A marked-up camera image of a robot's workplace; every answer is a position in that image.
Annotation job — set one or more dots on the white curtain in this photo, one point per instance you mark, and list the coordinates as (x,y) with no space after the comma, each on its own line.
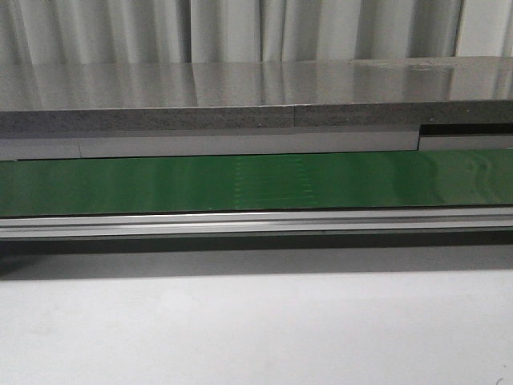
(34,32)

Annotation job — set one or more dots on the aluminium conveyor side rail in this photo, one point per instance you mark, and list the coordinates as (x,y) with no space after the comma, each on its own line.
(255,222)

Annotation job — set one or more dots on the green conveyor belt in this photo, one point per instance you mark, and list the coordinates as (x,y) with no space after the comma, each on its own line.
(196,184)

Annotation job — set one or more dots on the grey stone counter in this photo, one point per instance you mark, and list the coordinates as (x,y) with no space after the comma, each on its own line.
(67,111)

